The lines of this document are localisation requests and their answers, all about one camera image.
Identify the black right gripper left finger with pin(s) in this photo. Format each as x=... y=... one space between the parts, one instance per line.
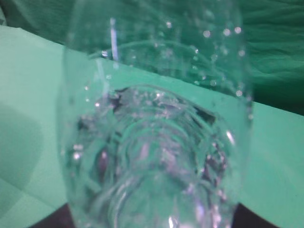
x=61 y=218

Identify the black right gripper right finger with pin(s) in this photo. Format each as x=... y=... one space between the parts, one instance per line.
x=244 y=218

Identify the clear plastic water bottle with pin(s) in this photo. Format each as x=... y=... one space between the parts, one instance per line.
x=154 y=113

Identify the green table cloth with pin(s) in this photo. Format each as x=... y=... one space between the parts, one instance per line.
x=31 y=185

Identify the green backdrop cloth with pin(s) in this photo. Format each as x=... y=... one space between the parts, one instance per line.
x=274 y=33

